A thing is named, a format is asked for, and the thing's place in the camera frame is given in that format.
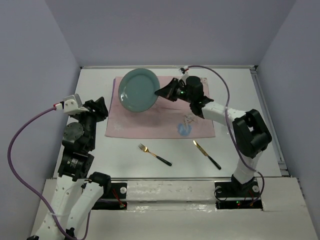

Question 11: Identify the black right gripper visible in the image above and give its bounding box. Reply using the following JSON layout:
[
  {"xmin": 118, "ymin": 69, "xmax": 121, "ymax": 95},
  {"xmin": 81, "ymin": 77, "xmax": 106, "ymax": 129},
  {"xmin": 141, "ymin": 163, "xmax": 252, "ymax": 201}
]
[{"xmin": 153, "ymin": 78, "xmax": 193, "ymax": 104}]

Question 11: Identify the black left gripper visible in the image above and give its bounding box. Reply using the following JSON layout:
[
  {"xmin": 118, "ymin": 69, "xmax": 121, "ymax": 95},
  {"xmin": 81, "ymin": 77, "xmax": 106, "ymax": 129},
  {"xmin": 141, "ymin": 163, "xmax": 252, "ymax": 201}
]
[{"xmin": 73, "ymin": 95, "xmax": 109, "ymax": 149}]

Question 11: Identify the pink cloth placemat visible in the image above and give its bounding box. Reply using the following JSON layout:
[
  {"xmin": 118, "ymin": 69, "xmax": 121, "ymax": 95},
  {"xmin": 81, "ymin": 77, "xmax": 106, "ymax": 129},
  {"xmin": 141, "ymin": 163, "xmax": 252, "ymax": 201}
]
[{"xmin": 105, "ymin": 76, "xmax": 216, "ymax": 139}]

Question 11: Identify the teal ceramic plate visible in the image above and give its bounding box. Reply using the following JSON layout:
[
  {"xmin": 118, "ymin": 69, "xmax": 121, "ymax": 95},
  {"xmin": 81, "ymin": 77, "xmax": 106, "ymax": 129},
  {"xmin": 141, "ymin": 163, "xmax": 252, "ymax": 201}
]
[{"xmin": 118, "ymin": 68, "xmax": 160, "ymax": 113}]

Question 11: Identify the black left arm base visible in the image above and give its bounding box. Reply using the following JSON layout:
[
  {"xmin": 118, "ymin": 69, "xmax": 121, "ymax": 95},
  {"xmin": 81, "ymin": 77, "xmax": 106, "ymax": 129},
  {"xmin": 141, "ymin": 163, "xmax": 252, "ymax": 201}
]
[{"xmin": 92, "ymin": 181, "xmax": 128, "ymax": 211}]

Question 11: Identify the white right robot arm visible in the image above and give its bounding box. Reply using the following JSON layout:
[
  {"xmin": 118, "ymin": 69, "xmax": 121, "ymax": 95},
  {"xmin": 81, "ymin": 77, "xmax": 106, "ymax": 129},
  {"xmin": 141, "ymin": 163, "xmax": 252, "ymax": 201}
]
[{"xmin": 154, "ymin": 74, "xmax": 272, "ymax": 196}]

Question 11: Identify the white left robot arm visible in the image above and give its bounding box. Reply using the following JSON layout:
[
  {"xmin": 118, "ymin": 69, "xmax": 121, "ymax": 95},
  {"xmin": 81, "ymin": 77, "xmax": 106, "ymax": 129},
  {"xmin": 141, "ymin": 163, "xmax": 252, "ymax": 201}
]
[{"xmin": 30, "ymin": 94, "xmax": 111, "ymax": 240}]

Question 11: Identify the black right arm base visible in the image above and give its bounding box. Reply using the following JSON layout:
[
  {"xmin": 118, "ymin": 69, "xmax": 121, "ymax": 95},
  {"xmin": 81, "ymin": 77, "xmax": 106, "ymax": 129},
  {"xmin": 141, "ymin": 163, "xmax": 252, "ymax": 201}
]
[{"xmin": 213, "ymin": 180, "xmax": 263, "ymax": 210}]

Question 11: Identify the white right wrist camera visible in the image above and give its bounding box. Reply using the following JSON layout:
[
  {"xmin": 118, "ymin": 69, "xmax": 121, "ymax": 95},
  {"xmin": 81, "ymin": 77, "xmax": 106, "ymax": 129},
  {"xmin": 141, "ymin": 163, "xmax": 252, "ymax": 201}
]
[{"xmin": 179, "ymin": 65, "xmax": 189, "ymax": 82}]

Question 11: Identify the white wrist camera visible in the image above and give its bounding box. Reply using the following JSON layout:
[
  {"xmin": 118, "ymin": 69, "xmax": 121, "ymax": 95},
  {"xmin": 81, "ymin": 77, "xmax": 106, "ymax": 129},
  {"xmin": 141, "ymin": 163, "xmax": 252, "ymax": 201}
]
[
  {"xmin": 179, "ymin": 65, "xmax": 189, "ymax": 82},
  {"xmin": 63, "ymin": 93, "xmax": 89, "ymax": 116}
]

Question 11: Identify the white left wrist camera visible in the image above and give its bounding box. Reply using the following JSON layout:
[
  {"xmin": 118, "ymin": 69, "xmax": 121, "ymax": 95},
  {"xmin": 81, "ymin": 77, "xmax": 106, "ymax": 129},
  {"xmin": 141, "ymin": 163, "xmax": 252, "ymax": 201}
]
[{"xmin": 63, "ymin": 93, "xmax": 89, "ymax": 116}]

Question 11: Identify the gold knife black handle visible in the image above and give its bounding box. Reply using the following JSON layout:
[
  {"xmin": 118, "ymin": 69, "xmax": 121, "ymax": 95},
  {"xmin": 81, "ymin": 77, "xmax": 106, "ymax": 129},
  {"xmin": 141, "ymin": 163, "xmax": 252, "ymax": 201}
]
[{"xmin": 193, "ymin": 140, "xmax": 222, "ymax": 170}]

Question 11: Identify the gold fork black handle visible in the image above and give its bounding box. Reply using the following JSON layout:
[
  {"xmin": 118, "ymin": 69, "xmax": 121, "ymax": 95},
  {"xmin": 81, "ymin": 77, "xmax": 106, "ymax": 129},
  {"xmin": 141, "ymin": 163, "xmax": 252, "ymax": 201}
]
[{"xmin": 138, "ymin": 143, "xmax": 173, "ymax": 167}]

